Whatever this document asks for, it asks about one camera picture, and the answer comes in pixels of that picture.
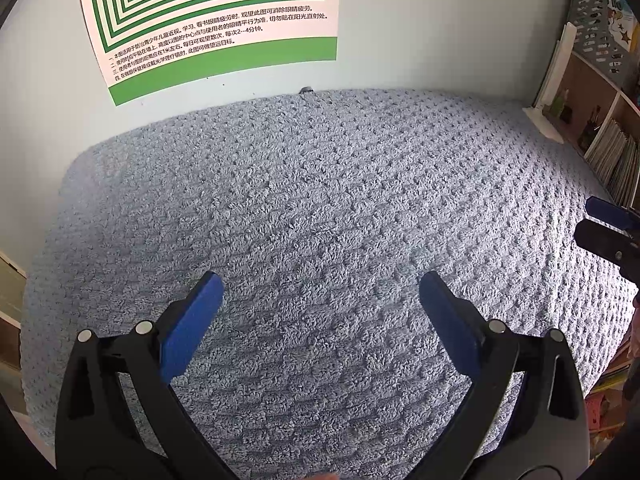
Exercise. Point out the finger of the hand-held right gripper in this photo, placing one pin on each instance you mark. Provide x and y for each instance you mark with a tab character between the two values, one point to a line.
612	212
600	242

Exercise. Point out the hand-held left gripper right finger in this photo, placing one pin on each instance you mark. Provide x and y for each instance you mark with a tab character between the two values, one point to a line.
447	320

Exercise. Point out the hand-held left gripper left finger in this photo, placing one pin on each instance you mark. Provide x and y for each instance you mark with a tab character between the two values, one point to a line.
192	320

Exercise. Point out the person's left hand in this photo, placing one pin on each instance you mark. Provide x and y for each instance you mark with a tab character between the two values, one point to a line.
322	477

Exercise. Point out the row of books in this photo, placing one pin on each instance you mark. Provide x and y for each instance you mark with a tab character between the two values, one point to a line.
617	160

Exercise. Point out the small green bottle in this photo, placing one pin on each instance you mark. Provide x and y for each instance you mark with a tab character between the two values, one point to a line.
559	105

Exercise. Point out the wooden bookshelf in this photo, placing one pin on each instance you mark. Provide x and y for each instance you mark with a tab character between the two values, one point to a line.
590	85

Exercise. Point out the colourful stacked items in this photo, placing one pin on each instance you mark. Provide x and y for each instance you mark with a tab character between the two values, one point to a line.
607	400

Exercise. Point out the blue-grey knitted blanket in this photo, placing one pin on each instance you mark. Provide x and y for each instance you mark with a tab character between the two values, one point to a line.
320	185

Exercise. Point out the grey patterned board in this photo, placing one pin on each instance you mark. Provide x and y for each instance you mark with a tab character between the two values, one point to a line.
602	20

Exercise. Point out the cream door frame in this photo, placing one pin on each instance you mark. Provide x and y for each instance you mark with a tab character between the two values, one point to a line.
10	290

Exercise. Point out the green striped wall poster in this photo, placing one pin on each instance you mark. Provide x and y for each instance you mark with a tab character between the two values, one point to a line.
210	50

